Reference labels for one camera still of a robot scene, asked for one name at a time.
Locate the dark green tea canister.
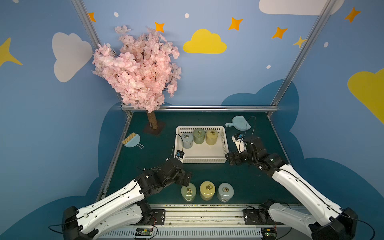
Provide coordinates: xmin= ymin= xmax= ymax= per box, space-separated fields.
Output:
xmin=181 ymin=183 xmax=197 ymax=203

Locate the white perforated plastic basket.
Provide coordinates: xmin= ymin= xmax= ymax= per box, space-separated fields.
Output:
xmin=174 ymin=126 xmax=229 ymax=164

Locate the yellow green tea canister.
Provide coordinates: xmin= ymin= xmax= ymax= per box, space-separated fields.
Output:
xmin=206 ymin=129 xmax=219 ymax=146

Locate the blue grey tea canister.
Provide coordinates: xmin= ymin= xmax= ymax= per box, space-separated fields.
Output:
xmin=217 ymin=183 xmax=235 ymax=203
xmin=182 ymin=133 xmax=194 ymax=149

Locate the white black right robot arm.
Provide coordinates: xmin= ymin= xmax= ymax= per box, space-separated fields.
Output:
xmin=225 ymin=134 xmax=358 ymax=240

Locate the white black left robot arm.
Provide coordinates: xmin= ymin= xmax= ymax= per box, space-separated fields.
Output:
xmin=61 ymin=158 xmax=192 ymax=240

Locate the light blue plastic dustpan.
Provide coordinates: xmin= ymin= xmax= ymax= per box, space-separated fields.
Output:
xmin=225 ymin=116 xmax=251 ymax=132

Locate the blue hand brush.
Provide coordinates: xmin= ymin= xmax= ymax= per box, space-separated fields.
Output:
xmin=122 ymin=133 xmax=144 ymax=149

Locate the pink cherry blossom tree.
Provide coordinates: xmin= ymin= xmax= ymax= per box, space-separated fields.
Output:
xmin=93 ymin=25 xmax=182 ymax=131

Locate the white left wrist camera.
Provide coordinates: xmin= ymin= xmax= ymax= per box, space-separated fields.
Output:
xmin=175 ymin=150 xmax=185 ymax=162

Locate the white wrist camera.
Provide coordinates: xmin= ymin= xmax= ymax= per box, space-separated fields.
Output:
xmin=232 ymin=133 xmax=246 ymax=153
xmin=175 ymin=150 xmax=185 ymax=162

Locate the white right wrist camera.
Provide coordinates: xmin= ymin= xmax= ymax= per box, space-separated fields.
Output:
xmin=232 ymin=133 xmax=246 ymax=153

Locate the right side floor rail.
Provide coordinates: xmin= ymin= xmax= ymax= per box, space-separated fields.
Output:
xmin=267 ymin=111 xmax=292 ymax=165

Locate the floor rail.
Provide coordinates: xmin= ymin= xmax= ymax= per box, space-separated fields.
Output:
xmin=267 ymin=111 xmax=292 ymax=165
xmin=96 ymin=111 xmax=133 ymax=201

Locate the front aluminium mounting rail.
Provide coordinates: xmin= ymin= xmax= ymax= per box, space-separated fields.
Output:
xmin=74 ymin=204 xmax=334 ymax=240

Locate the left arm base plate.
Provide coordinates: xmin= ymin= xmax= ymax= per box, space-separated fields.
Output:
xmin=144 ymin=209 xmax=166 ymax=226

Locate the brown tree base plate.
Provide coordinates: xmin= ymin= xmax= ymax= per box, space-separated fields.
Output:
xmin=142 ymin=119 xmax=166 ymax=137

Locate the left side floor rail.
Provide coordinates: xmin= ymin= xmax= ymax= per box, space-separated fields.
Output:
xmin=96 ymin=111 xmax=133 ymax=201

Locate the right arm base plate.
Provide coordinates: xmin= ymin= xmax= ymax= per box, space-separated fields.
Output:
xmin=243 ymin=208 xmax=283 ymax=226

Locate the rear aluminium frame rail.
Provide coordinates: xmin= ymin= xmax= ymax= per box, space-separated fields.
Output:
xmin=158 ymin=106 xmax=279 ymax=112

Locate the right aluminium frame post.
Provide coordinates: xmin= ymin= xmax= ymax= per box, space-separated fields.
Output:
xmin=267 ymin=0 xmax=344 ymax=119

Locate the aluminium frame post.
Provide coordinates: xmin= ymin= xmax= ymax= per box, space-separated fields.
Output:
xmin=71 ymin=0 xmax=133 ymax=118
xmin=267 ymin=0 xmax=344 ymax=119

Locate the left aluminium frame post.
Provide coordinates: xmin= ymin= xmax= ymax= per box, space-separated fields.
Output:
xmin=71 ymin=0 xmax=133 ymax=118

